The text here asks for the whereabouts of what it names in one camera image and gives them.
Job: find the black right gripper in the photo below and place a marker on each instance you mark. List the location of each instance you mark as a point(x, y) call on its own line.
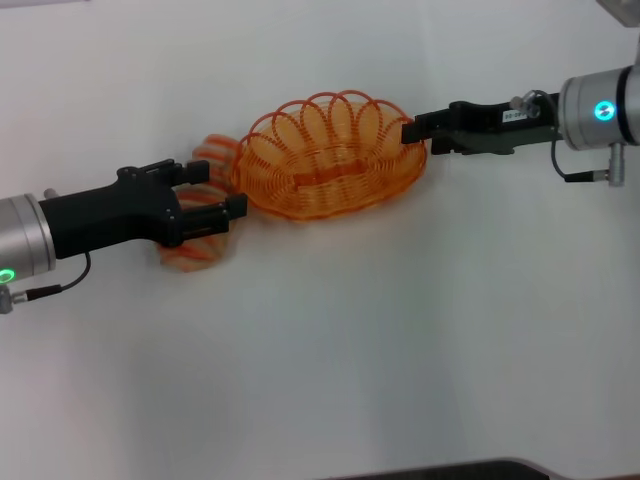
point(500, 127)

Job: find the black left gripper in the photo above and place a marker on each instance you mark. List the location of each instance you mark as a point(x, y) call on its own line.
point(110, 215)

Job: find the orange striped shrimp toy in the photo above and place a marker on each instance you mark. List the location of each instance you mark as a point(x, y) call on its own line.
point(197, 255)

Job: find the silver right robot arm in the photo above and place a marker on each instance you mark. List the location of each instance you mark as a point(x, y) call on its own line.
point(597, 110)

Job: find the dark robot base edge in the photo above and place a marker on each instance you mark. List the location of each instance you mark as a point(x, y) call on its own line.
point(450, 470)

